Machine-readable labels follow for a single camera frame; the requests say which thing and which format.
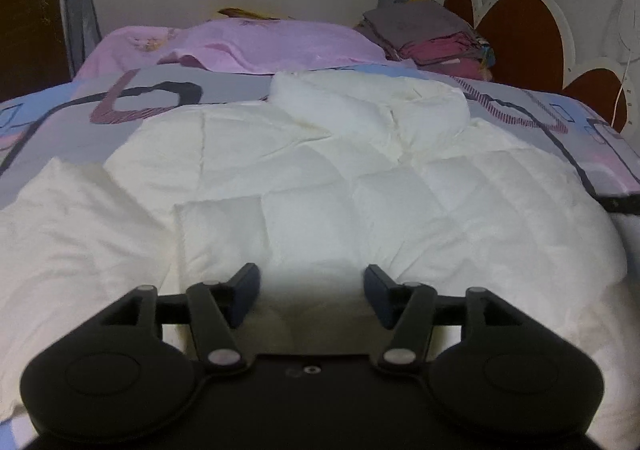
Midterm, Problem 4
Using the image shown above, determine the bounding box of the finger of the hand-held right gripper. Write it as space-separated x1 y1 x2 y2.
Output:
604 196 640 217

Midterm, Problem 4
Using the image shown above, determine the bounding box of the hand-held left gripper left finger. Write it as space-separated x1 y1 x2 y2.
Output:
97 262 262 374

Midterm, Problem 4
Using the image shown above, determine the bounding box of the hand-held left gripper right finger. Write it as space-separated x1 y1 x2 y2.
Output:
364 264 517 374

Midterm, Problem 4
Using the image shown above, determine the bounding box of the white quilted duvet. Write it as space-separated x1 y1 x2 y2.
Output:
0 70 640 450

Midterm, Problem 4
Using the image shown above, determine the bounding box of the stack of folded clothes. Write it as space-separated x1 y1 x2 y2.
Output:
356 0 497 82

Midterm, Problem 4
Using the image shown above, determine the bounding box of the white headboard with brown petals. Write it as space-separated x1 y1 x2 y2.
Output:
442 0 640 137

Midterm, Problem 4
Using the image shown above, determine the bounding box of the patterned grey bed sheet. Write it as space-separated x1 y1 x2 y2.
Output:
0 61 640 450

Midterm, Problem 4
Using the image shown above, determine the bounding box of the pink pillow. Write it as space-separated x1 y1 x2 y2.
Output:
75 19 417 82

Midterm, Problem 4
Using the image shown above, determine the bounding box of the yellow object behind blanket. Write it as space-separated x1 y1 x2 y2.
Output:
218 7 280 24

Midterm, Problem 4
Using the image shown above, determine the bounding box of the brown wooden wardrobe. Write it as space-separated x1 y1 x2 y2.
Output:
0 0 70 102

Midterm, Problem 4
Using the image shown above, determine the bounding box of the white charging cable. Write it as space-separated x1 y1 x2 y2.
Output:
611 0 639 127

